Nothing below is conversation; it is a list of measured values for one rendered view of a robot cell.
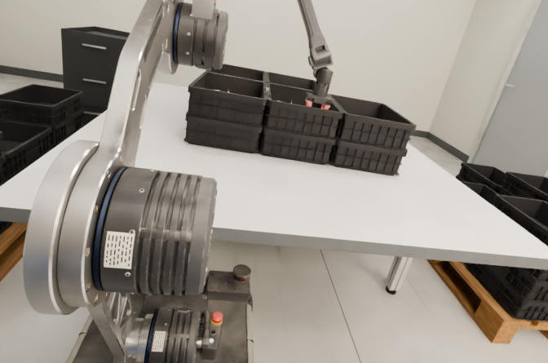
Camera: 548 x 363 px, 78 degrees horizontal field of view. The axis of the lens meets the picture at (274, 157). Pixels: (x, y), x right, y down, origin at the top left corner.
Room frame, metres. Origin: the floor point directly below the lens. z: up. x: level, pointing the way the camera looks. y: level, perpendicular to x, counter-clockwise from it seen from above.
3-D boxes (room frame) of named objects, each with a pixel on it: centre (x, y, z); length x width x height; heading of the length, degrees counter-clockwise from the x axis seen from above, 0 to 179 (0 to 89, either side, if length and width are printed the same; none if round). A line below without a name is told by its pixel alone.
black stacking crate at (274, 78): (1.88, -0.02, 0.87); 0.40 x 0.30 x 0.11; 6
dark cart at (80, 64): (2.76, 1.47, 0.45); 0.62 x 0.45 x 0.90; 10
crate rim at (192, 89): (1.45, 0.23, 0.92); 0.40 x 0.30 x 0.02; 6
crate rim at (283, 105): (1.48, -0.06, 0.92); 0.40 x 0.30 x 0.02; 6
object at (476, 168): (2.34, -1.59, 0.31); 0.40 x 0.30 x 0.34; 10
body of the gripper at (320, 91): (1.38, -0.13, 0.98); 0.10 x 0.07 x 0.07; 96
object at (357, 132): (1.51, -0.36, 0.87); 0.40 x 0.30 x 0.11; 6
